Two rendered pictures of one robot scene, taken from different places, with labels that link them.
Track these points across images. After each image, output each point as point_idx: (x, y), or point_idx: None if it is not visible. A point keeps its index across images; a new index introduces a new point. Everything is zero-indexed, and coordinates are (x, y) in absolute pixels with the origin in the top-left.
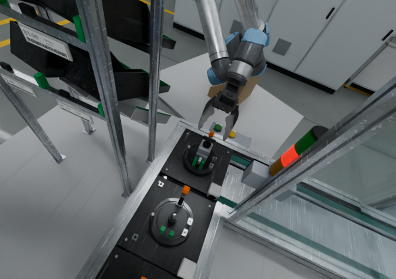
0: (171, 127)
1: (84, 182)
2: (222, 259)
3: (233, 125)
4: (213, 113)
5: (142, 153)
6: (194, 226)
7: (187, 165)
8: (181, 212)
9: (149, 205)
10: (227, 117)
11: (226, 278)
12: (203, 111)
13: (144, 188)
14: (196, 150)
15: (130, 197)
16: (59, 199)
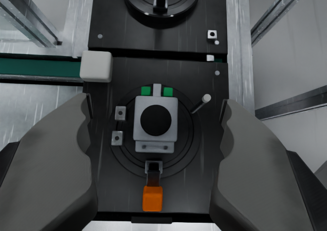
0: None
1: (312, 38)
2: (64, 14)
3: (12, 151)
4: (221, 173)
5: (269, 125)
6: None
7: (179, 93)
8: None
9: None
10: (68, 193)
11: None
12: (303, 162)
13: (233, 25)
14: (174, 146)
15: (245, 3)
16: (319, 6)
